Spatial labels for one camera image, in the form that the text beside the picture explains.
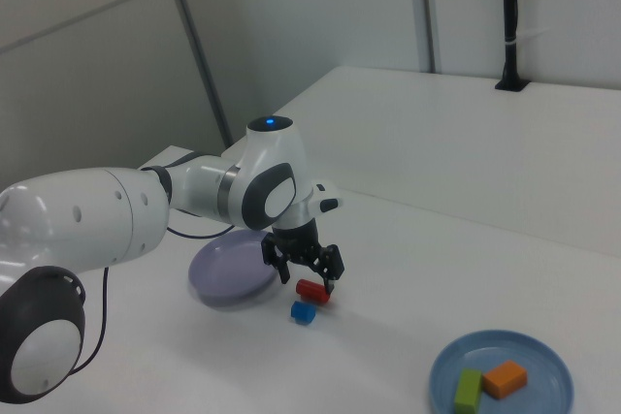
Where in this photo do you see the green block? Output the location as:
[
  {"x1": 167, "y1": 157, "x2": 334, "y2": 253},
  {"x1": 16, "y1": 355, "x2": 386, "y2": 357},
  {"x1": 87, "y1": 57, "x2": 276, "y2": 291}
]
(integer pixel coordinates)
[{"x1": 453, "y1": 368, "x2": 484, "y2": 413}]

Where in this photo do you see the purple plate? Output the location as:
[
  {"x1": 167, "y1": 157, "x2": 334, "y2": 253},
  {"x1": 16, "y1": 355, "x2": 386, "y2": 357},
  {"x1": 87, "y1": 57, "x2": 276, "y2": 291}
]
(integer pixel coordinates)
[{"x1": 187, "y1": 229, "x2": 280, "y2": 309}]

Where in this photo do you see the blue plate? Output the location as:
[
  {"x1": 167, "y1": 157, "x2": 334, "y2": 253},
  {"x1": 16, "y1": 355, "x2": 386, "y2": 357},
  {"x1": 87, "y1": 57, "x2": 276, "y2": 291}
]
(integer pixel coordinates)
[{"x1": 429, "y1": 330, "x2": 576, "y2": 414}]

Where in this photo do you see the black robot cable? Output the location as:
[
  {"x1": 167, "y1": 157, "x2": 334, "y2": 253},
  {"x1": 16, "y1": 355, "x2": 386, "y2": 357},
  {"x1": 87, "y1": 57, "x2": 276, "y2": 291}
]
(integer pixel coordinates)
[{"x1": 70, "y1": 150, "x2": 239, "y2": 379}]

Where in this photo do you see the orange block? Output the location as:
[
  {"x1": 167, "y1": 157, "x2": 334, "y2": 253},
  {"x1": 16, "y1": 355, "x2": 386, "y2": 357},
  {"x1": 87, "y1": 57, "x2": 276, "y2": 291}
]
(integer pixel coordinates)
[{"x1": 480, "y1": 360, "x2": 529, "y2": 399}]

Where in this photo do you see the blue block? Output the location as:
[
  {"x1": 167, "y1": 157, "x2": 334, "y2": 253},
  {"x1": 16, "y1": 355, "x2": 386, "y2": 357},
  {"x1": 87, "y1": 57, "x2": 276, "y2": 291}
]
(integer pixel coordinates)
[{"x1": 289, "y1": 301, "x2": 317, "y2": 326}]

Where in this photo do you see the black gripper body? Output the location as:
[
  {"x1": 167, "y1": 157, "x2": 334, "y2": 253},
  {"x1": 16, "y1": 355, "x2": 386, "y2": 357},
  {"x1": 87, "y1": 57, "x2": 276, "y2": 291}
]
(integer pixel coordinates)
[{"x1": 271, "y1": 218, "x2": 321, "y2": 263}]

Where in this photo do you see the red block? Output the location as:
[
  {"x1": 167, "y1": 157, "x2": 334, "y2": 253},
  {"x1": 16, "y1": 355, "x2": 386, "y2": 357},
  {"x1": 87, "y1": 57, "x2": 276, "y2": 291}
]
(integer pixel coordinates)
[{"x1": 295, "y1": 278, "x2": 334, "y2": 306}]

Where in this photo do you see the grey partition post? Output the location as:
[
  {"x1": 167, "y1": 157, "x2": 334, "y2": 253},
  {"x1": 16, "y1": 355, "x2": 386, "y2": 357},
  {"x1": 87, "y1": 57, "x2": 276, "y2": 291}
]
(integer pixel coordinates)
[{"x1": 415, "y1": 0, "x2": 441, "y2": 74}]

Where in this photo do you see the black pole stand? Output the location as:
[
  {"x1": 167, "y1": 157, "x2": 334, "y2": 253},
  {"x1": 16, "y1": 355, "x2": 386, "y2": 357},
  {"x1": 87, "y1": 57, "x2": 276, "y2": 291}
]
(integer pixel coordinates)
[{"x1": 494, "y1": 0, "x2": 529, "y2": 92}]

